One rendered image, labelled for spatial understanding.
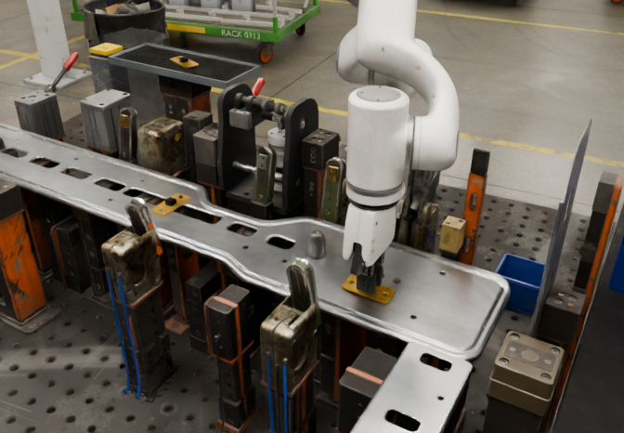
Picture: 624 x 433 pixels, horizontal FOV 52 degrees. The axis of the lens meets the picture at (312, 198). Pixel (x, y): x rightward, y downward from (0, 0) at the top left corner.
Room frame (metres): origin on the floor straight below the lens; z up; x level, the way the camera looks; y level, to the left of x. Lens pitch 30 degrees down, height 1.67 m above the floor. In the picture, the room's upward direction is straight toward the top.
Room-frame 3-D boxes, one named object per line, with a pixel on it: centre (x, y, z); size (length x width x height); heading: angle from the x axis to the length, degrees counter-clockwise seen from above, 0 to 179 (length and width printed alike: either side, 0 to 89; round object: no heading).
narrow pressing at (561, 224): (0.73, -0.34, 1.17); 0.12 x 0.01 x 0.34; 150
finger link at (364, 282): (0.81, -0.08, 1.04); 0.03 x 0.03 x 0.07; 60
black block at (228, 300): (0.82, 0.14, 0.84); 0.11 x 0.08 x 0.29; 150
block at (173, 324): (1.12, 0.28, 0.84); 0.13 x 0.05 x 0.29; 150
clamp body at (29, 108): (1.55, 0.71, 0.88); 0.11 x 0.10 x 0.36; 150
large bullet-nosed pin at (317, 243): (0.94, -0.01, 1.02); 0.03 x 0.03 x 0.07
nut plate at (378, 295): (0.83, -0.09, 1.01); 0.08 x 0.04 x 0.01; 60
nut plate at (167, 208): (1.11, 0.28, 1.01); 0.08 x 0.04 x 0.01; 150
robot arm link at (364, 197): (0.83, -0.09, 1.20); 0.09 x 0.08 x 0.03; 150
